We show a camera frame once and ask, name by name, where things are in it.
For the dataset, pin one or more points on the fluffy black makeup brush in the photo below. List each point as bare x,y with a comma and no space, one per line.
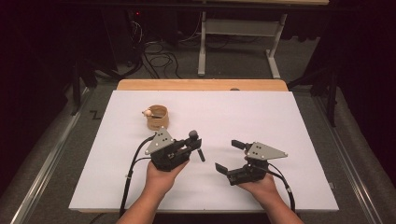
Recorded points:
193,134

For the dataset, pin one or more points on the wooden table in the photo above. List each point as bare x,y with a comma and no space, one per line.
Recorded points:
202,84

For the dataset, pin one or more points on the round wooden brush holder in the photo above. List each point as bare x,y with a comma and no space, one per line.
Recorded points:
158,122

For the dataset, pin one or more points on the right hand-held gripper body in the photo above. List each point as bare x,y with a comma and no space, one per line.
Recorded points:
264,151

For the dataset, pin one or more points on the metal floor rail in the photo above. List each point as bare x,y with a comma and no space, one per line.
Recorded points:
46,168
351,168

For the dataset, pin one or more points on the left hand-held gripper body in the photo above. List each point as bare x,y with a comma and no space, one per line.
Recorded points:
162,143

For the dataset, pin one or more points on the person's right hand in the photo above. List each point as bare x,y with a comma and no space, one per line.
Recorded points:
263,189

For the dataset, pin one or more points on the white metal desk frame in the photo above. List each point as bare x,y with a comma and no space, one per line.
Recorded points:
201,46

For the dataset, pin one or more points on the person's left hand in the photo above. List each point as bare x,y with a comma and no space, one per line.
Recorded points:
160,180

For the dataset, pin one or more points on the white table board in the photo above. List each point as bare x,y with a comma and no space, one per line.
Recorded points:
218,118

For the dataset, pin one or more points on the black metal stand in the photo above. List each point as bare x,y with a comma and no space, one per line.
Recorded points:
332,99
76,90

